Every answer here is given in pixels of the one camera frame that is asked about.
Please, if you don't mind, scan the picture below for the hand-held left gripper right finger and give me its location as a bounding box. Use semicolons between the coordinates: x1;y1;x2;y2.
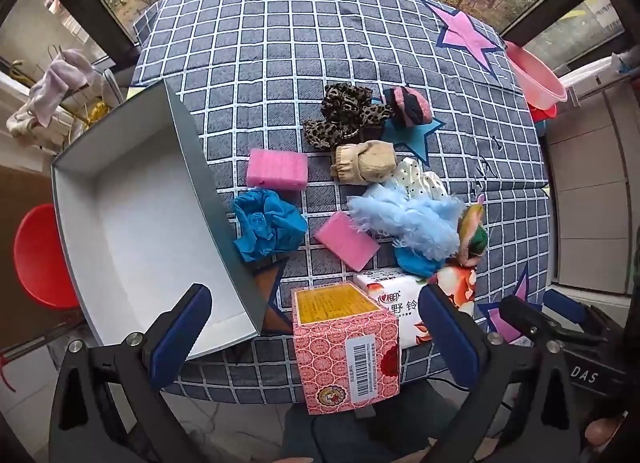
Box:
417;284;595;463

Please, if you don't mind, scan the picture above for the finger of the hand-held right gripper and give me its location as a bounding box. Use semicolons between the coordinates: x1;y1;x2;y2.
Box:
542;288;626;333
500;295;601;344

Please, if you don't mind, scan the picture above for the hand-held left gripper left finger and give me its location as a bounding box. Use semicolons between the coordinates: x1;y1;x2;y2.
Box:
49;283;213;463

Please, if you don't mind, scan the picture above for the grey cardboard storage box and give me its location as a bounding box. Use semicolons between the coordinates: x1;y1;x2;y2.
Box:
50;78;266;361

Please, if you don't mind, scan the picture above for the light blue fluffy cloth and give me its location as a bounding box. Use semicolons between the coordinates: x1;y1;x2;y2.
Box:
347;183;466;261

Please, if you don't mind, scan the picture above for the blue glove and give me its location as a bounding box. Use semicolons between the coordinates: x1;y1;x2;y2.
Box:
231;187;308;263

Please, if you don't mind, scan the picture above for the pink sponge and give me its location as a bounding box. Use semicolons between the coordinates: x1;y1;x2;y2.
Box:
314;210;379;268
246;148;309;191

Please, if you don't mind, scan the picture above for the white polka dot scrunchie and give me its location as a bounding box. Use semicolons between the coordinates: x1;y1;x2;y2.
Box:
392;157;448;201

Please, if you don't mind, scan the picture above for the beige plush toy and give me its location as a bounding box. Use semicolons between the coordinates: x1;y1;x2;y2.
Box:
330;140;398;184

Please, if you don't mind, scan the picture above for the pink and black sock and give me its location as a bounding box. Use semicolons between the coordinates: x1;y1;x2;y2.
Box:
382;86;433;128

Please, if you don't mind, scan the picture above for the leopard print scrunchie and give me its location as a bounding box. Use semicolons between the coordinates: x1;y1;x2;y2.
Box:
301;83;396;151

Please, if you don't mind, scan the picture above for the person's right hand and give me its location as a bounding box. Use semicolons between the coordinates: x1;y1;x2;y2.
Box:
582;415;631;451

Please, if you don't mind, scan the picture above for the floral tissue pack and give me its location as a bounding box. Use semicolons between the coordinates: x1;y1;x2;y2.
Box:
354;265;478;349

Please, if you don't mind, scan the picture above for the red patterned carton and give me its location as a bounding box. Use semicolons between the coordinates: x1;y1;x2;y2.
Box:
291;280;402;416

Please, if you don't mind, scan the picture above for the red plastic chair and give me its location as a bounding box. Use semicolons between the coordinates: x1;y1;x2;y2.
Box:
13;203;81;309

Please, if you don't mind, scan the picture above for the red plastic basin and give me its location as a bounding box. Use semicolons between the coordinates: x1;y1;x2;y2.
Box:
527;102;558;125

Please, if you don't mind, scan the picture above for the pink plastic basin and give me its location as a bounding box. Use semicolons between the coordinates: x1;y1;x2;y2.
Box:
502;40;569;109

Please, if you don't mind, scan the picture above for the white plastic container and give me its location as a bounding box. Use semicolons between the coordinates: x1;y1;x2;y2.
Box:
557;56;626;94

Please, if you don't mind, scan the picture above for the yellow cloth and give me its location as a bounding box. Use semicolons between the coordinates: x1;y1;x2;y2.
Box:
82;102;111;130

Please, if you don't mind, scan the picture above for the cream cloth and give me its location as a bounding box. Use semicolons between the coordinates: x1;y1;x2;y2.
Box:
6;107;66;149

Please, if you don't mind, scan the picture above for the pink towel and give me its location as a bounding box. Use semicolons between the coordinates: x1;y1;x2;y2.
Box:
27;48;98;126

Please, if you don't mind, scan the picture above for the grey checkered star blanket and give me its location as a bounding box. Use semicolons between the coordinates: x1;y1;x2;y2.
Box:
127;0;553;404

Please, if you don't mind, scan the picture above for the gold wire rack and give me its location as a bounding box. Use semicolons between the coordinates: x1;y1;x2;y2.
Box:
47;46;126;136

